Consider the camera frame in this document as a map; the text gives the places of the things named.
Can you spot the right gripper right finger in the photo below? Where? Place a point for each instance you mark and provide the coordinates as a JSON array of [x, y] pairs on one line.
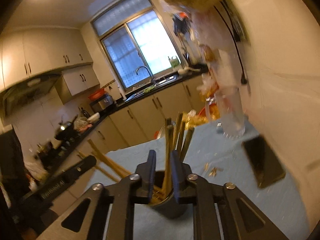
[[219, 212]]

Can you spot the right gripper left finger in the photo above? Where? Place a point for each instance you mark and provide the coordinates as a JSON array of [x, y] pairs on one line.
[[106, 212]]

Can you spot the wooden chopstick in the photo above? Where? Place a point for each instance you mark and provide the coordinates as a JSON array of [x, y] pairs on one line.
[[119, 170], [180, 137], [186, 143], [110, 176], [94, 148], [166, 187], [168, 122], [177, 129]]

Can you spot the kitchen window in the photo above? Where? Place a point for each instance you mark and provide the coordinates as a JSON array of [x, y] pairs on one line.
[[136, 42]]

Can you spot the blue table cloth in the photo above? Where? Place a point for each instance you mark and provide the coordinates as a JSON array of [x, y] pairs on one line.
[[220, 160]]

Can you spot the black smartphone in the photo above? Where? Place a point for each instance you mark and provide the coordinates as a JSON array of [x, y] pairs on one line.
[[265, 164]]

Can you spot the black utensil holder cup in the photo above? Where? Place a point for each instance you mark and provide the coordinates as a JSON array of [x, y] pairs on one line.
[[169, 208]]

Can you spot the black wok with lid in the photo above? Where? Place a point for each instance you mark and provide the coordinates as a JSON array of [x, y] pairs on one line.
[[65, 129]]

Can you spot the clear glass mug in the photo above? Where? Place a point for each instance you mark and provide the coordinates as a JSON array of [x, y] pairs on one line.
[[229, 105]]

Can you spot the white bowl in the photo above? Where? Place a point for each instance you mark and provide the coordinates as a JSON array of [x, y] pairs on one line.
[[94, 118]]

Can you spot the black range hood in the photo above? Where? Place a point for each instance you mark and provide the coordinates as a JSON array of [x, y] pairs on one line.
[[26, 92]]

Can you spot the yellow plastic bag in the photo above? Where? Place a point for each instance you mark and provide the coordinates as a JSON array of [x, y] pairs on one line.
[[193, 119]]

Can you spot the silver toaster appliance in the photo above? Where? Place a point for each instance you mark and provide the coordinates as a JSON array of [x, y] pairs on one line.
[[101, 103]]

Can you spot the red bowl on appliance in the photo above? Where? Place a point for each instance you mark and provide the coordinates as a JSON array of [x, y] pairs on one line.
[[96, 95]]

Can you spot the green detergent bottle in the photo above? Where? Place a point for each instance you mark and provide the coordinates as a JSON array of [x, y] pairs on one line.
[[174, 62]]

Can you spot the white plastic bag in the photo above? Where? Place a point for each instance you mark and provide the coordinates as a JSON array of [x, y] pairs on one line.
[[211, 33]]

